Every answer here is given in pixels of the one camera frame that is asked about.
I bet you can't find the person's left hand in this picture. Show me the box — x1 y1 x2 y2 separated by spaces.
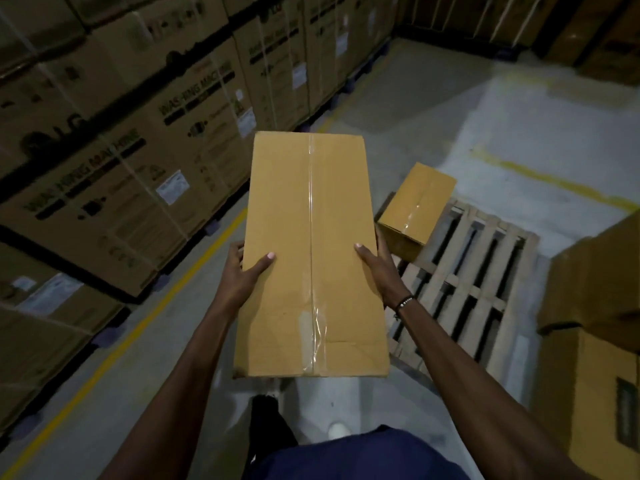
220 241 277 316

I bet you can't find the person's right hand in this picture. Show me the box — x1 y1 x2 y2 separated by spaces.
354 227 414 310

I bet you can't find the long taped cardboard box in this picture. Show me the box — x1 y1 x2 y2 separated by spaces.
232 131 391 379

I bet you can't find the person's left forearm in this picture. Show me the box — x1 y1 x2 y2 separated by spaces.
97 297 251 480

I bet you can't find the person's right forearm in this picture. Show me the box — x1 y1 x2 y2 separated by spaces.
396 301 585 480

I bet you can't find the small taped cardboard box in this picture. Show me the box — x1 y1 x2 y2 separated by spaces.
376 163 458 263

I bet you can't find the wooden pallet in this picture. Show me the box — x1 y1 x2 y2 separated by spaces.
385 199 541 381

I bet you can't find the black trouser leg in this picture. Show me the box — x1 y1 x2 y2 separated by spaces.
249 394 299 466

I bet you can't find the dark plastic pallet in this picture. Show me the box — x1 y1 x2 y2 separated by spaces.
342 37 394 94
0 304 133 441

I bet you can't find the stack of printed appliance cartons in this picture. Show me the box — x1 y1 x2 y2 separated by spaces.
0 0 401 438

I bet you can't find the blue shirt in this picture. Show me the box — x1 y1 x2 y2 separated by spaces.
244 425 472 480

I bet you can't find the plain brown cardboard box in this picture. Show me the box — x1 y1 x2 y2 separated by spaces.
536 210 640 353

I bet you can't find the black pallet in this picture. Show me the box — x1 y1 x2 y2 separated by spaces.
394 24 528 61

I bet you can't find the cardboard box with dark label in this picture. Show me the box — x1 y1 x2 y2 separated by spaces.
529 327 640 480

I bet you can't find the black beaded bracelet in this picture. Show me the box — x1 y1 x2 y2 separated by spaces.
393 294 416 321

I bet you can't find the row of strapped brown cartons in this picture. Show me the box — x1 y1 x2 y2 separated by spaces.
395 0 640 86

